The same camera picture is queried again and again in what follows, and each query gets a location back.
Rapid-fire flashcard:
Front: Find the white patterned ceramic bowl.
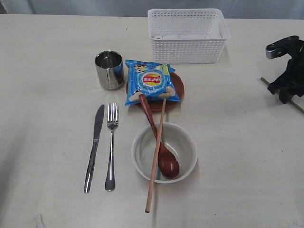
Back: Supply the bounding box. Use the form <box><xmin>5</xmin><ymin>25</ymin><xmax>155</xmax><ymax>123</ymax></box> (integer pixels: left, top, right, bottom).
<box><xmin>131</xmin><ymin>122</ymin><xmax>198</xmax><ymax>184</ymax></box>

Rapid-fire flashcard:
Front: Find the white perforated plastic basket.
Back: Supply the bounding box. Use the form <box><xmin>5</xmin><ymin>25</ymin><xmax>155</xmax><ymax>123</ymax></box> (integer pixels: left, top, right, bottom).
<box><xmin>147</xmin><ymin>8</ymin><xmax>231</xmax><ymax>64</ymax></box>

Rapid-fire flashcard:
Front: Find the brown wooden chopstick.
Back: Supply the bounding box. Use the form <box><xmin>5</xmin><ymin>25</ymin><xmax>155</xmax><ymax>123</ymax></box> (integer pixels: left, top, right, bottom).
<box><xmin>145</xmin><ymin>98</ymin><xmax>167</xmax><ymax>213</ymax></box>
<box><xmin>260</xmin><ymin>77</ymin><xmax>304</xmax><ymax>114</ymax></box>

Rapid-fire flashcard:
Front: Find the brown round wooden plate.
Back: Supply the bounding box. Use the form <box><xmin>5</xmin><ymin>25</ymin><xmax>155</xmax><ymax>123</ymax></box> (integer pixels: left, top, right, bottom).
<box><xmin>125</xmin><ymin>70</ymin><xmax>184</xmax><ymax>112</ymax></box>

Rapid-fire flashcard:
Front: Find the blue chips snack bag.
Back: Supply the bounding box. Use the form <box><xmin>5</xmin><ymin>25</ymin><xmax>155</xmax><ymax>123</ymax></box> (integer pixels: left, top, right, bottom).
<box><xmin>125</xmin><ymin>59</ymin><xmax>180</xmax><ymax>106</ymax></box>

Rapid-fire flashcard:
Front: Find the brown wooden spoon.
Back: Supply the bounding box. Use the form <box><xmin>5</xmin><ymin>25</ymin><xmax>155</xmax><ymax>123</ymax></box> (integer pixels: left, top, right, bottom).
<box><xmin>139</xmin><ymin>94</ymin><xmax>180</xmax><ymax>179</ymax></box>

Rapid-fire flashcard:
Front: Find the silver table knife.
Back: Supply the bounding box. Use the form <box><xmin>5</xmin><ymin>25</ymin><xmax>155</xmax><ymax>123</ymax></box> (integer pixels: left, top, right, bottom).
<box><xmin>84</xmin><ymin>104</ymin><xmax>105</xmax><ymax>193</ymax></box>

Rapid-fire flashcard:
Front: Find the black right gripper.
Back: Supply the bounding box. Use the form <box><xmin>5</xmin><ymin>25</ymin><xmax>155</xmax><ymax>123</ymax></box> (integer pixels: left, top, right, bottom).
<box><xmin>268</xmin><ymin>41</ymin><xmax>304</xmax><ymax>104</ymax></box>

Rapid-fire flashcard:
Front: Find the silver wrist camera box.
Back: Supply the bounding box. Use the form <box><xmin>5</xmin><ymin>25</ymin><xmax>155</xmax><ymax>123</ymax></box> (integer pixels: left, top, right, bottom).
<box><xmin>266</xmin><ymin>35</ymin><xmax>303</xmax><ymax>59</ymax></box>

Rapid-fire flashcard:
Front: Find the silver metal fork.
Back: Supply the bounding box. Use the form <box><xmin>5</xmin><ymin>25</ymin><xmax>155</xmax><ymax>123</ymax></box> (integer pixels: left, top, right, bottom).
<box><xmin>105</xmin><ymin>103</ymin><xmax>118</xmax><ymax>191</ymax></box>

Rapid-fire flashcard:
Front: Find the clear faceted glass cup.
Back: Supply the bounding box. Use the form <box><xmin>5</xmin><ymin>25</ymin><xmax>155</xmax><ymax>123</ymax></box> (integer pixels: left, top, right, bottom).
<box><xmin>95</xmin><ymin>50</ymin><xmax>124</xmax><ymax>90</ymax></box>

